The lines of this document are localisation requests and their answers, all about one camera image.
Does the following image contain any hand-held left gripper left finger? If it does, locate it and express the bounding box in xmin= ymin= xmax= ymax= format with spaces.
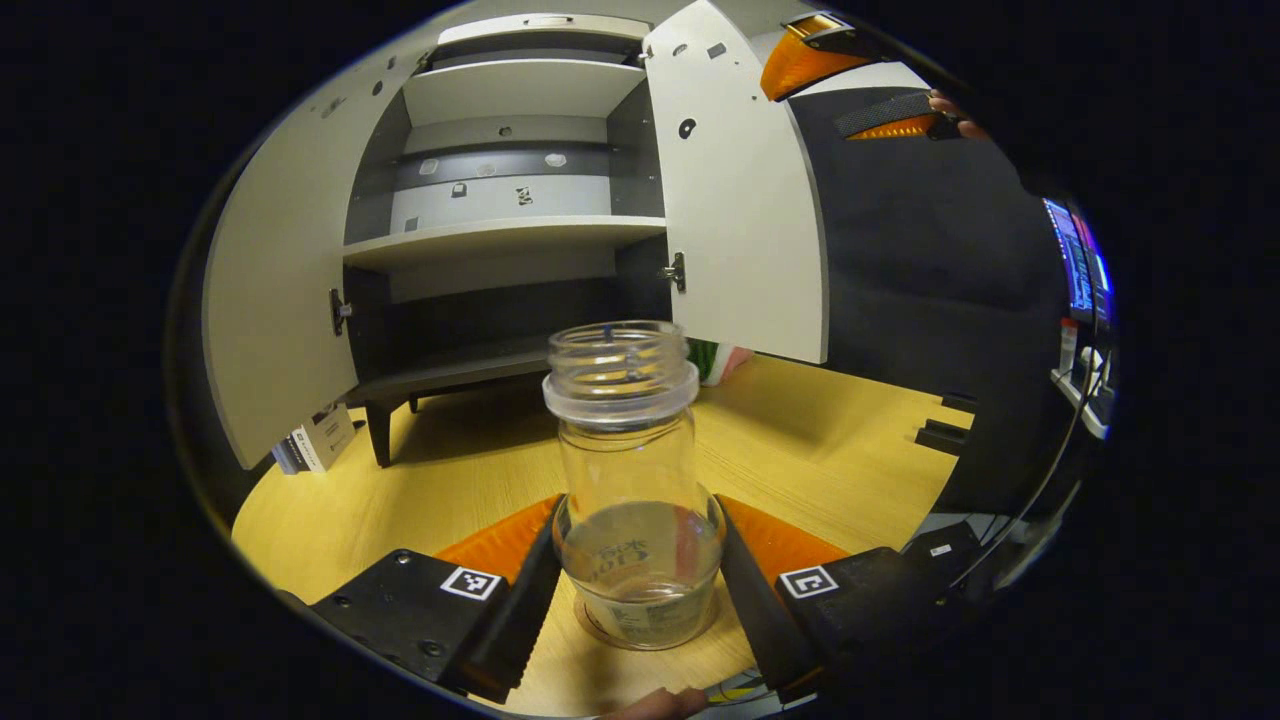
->
xmin=310 ymin=493 xmax=569 ymax=704

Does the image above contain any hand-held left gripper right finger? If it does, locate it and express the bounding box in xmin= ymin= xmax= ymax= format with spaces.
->
xmin=712 ymin=493 xmax=963 ymax=704

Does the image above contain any clear glass bottle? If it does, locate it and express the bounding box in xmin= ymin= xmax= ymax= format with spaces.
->
xmin=542 ymin=320 xmax=728 ymax=652

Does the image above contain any grey white cabinet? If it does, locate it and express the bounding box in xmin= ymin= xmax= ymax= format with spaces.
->
xmin=340 ymin=12 xmax=691 ymax=469

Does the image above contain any white cabinet drawer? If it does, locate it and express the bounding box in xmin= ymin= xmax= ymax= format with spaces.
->
xmin=437 ymin=13 xmax=653 ymax=47

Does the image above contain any green pink object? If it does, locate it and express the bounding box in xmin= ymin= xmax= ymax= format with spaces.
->
xmin=688 ymin=339 xmax=757 ymax=389

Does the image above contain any computer monitor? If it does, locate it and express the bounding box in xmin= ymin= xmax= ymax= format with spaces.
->
xmin=1042 ymin=197 xmax=1115 ymax=327

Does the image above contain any white book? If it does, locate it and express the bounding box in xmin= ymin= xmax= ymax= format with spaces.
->
xmin=292 ymin=402 xmax=359 ymax=474

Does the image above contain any black cable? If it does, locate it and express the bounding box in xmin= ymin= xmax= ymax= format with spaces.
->
xmin=975 ymin=340 xmax=1113 ymax=593

